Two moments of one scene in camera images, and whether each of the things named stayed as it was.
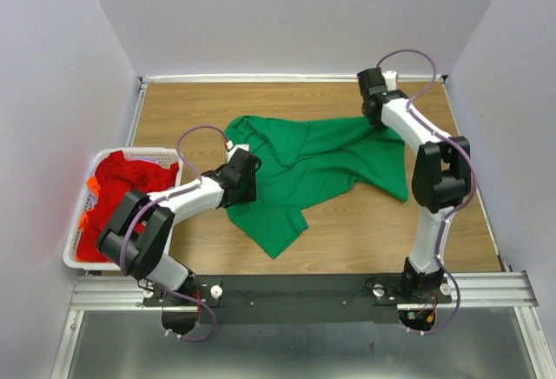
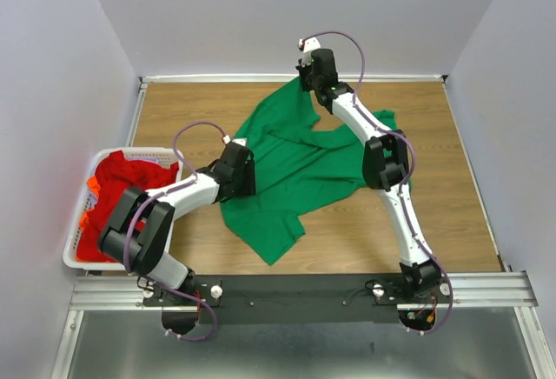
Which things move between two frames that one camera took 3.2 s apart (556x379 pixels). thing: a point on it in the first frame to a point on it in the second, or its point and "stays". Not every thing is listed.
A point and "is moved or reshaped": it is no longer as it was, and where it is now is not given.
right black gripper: [374, 123] to [301, 69]
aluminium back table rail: [437, 78] stays
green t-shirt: [296, 156] is moved or reshaped
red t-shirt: [115, 176] stays
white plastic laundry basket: [171, 156] stays
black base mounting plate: [228, 299] stays
